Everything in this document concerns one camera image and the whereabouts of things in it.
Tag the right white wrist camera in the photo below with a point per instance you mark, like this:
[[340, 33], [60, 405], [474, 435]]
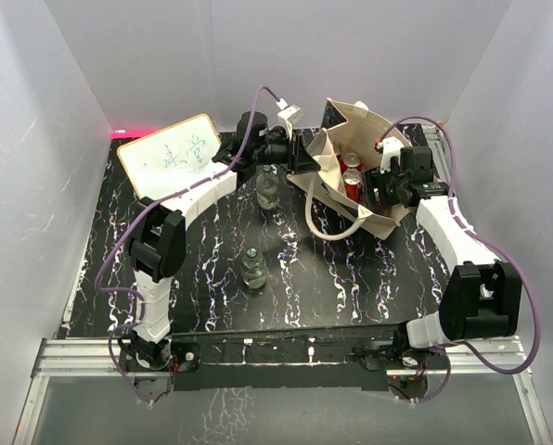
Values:
[[389, 148]]

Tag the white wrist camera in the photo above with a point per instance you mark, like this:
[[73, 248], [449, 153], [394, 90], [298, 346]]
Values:
[[288, 115], [389, 148]]

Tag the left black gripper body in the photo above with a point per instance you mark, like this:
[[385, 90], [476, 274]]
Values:
[[279, 152]]

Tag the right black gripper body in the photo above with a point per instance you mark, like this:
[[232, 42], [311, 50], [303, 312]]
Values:
[[388, 184]]

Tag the beige canvas tote bag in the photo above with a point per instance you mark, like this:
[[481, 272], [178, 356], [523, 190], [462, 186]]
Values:
[[352, 141]]

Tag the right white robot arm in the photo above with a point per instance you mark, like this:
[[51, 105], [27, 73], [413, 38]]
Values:
[[483, 296]]

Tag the small whiteboard orange frame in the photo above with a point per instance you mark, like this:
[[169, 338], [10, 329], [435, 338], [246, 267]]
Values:
[[171, 159]]

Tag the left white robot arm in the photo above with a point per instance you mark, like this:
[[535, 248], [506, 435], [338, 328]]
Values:
[[157, 246]]

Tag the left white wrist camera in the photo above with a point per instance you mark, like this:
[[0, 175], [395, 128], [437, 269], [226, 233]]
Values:
[[288, 115]]

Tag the clear glass bottle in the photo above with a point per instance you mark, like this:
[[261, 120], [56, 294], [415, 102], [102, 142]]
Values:
[[253, 267], [267, 188]]

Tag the red cola can front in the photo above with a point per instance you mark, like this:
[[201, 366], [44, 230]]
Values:
[[351, 161]]

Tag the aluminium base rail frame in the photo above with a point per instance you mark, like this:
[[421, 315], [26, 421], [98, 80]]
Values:
[[306, 385]]

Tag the red cola can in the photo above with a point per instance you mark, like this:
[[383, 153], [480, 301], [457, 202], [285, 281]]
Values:
[[353, 184], [351, 161]]

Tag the pink red marker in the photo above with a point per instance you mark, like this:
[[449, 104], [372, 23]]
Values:
[[123, 134]]

